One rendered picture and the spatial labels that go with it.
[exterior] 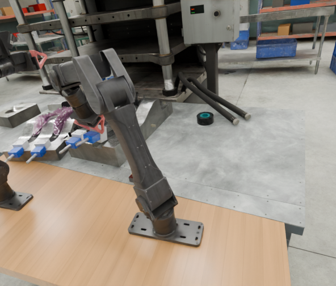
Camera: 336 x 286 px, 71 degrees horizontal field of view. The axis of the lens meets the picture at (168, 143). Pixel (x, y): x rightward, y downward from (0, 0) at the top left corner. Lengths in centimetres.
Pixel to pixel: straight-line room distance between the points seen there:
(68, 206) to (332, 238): 149
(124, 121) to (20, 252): 47
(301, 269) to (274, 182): 86
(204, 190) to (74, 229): 40
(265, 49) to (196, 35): 302
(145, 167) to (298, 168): 53
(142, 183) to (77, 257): 27
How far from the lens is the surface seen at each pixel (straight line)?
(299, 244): 170
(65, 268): 71
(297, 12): 422
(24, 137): 130
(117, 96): 53
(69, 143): 99
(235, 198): 75
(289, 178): 84
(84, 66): 54
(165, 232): 64
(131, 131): 54
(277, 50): 447
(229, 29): 146
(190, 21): 152
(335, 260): 171
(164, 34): 147
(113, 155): 91
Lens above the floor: 133
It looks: 32 degrees down
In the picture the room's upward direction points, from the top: 9 degrees counter-clockwise
